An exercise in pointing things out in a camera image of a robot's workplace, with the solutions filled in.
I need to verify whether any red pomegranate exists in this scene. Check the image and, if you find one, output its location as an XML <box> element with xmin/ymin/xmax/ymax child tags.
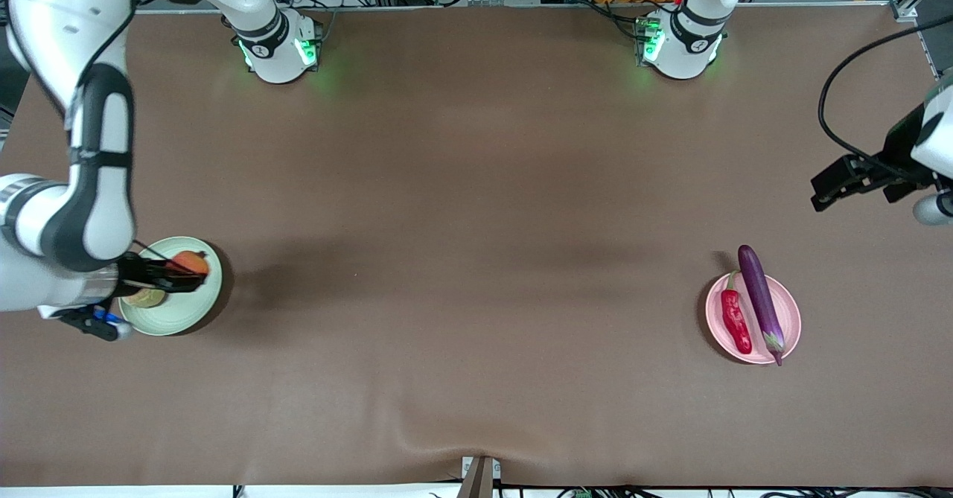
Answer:
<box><xmin>170</xmin><ymin>250</ymin><xmax>211</xmax><ymax>278</ymax></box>

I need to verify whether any yellow-pink peach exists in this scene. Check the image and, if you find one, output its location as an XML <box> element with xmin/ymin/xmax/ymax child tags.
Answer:
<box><xmin>122</xmin><ymin>287</ymin><xmax>167</xmax><ymax>310</ymax></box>

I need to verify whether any long purple eggplant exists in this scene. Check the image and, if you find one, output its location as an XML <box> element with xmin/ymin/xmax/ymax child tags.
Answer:
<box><xmin>737</xmin><ymin>244</ymin><xmax>787</xmax><ymax>368</ymax></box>

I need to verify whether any red chili pepper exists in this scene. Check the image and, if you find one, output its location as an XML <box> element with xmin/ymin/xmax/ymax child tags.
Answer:
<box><xmin>720</xmin><ymin>270</ymin><xmax>753</xmax><ymax>356</ymax></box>

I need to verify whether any pale green round plate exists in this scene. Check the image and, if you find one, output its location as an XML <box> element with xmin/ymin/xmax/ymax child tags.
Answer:
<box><xmin>118</xmin><ymin>236</ymin><xmax>223</xmax><ymax>336</ymax></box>

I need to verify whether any pink round plate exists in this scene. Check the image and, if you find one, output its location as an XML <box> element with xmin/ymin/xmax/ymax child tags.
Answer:
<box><xmin>705</xmin><ymin>270</ymin><xmax>803</xmax><ymax>365</ymax></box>

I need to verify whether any brown table cover sheet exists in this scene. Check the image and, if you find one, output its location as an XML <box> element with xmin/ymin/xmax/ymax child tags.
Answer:
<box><xmin>0</xmin><ymin>3</ymin><xmax>953</xmax><ymax>488</ymax></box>

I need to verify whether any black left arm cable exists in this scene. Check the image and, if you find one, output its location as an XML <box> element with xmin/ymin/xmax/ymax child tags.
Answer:
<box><xmin>817</xmin><ymin>13</ymin><xmax>953</xmax><ymax>186</ymax></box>

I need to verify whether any metal clamp bracket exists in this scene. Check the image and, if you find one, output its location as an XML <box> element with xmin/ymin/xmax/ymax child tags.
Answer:
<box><xmin>461</xmin><ymin>455</ymin><xmax>502</xmax><ymax>498</ymax></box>

